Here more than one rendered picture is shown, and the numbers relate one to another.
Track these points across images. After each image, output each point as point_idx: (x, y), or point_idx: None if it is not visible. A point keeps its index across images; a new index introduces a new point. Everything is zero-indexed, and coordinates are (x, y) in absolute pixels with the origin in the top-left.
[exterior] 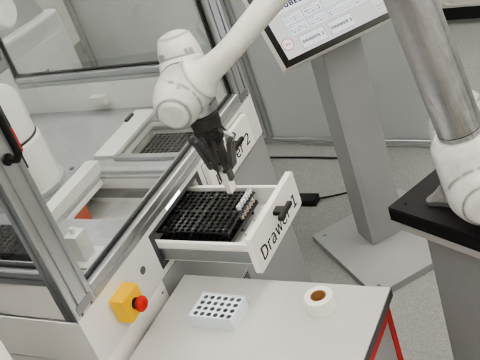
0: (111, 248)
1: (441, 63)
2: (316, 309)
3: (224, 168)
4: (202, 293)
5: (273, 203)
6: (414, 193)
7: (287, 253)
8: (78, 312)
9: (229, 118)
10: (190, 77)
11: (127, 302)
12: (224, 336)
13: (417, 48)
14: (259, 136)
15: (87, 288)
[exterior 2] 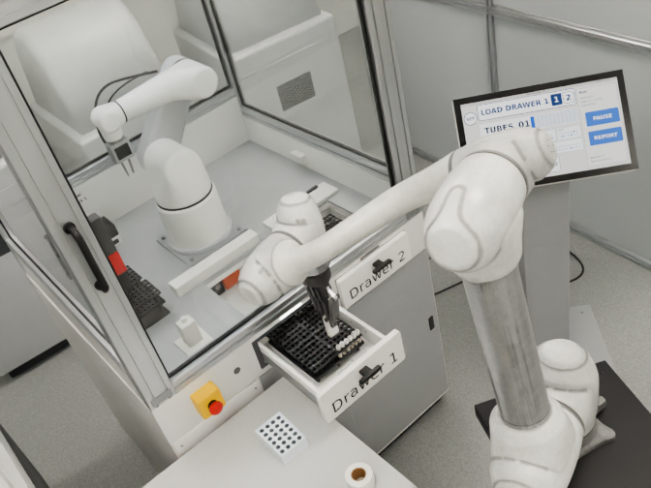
0: (207, 350)
1: (506, 360)
2: (351, 487)
3: (326, 317)
4: (277, 412)
5: (362, 363)
6: None
7: (423, 353)
8: (153, 405)
9: (386, 236)
10: (274, 265)
11: (202, 404)
12: (273, 466)
13: (483, 338)
14: (422, 250)
15: (168, 385)
